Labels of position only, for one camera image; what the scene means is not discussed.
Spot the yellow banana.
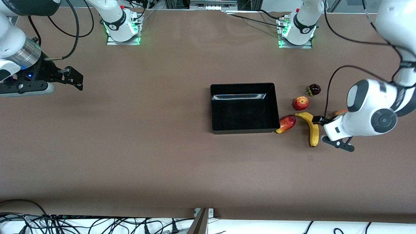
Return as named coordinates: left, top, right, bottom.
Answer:
left=294, top=112, right=320, bottom=148

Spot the small red apple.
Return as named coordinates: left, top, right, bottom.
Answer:
left=292, top=96, right=309, bottom=111

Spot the black rectangular plastic box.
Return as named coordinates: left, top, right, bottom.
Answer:
left=210, top=83, right=280, bottom=135

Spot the dark purple mangosteen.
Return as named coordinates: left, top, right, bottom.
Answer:
left=305, top=84, right=321, bottom=97

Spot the red yellow mango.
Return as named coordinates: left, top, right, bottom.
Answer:
left=275, top=114, right=297, bottom=134

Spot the white connector strip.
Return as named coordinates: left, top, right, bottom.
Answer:
left=190, top=0, right=238, bottom=10

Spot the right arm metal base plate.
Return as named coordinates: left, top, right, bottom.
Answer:
left=107, top=13, right=141, bottom=45

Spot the right arm black loop cable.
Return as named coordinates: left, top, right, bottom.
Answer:
left=49, top=0, right=95, bottom=38

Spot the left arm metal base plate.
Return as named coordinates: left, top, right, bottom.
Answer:
left=278, top=15, right=313, bottom=49

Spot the black cable across table edge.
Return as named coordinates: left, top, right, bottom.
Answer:
left=224, top=10, right=288, bottom=28

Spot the black cable tangle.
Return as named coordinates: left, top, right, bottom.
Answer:
left=0, top=199, right=182, bottom=234

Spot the grey aluminium profile post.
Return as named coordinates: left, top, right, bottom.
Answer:
left=187, top=208, right=208, bottom=234

